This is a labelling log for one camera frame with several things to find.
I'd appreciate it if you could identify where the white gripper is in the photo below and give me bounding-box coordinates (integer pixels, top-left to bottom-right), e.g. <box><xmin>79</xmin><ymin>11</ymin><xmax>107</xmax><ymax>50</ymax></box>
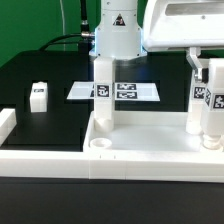
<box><xmin>142</xmin><ymin>0</ymin><xmax>224</xmax><ymax>82</ymax></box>

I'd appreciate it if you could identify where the white desk top tray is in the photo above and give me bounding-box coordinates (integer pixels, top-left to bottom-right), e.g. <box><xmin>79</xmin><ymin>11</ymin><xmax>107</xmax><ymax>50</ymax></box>
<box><xmin>83</xmin><ymin>111</ymin><xmax>224</xmax><ymax>154</ymax></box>

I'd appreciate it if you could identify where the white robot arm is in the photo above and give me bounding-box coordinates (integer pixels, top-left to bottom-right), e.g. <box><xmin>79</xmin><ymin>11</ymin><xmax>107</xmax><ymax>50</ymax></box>
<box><xmin>90</xmin><ymin>0</ymin><xmax>224</xmax><ymax>82</ymax></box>

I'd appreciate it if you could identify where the printed marker sheet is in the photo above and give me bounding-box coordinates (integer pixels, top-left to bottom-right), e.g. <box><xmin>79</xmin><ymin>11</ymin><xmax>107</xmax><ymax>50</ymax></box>
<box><xmin>67</xmin><ymin>82</ymin><xmax>160</xmax><ymax>102</ymax></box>

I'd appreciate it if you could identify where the white left fence block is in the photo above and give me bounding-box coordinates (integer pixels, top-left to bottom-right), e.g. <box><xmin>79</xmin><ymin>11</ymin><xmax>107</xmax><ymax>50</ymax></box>
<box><xmin>0</xmin><ymin>108</ymin><xmax>17</xmax><ymax>146</ymax></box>

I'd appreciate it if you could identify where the white front fence bar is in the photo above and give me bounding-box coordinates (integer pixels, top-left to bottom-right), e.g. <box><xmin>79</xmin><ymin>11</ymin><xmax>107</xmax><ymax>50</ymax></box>
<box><xmin>0</xmin><ymin>150</ymin><xmax>224</xmax><ymax>183</ymax></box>

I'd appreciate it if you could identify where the black cable with connector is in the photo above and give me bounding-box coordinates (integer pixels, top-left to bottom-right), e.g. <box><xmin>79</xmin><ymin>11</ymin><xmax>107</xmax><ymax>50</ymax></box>
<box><xmin>39</xmin><ymin>0</ymin><xmax>98</xmax><ymax>52</ymax></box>

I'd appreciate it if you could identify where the thin white cable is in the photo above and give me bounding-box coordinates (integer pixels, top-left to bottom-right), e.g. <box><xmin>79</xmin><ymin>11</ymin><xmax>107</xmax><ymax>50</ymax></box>
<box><xmin>59</xmin><ymin>0</ymin><xmax>66</xmax><ymax>52</ymax></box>

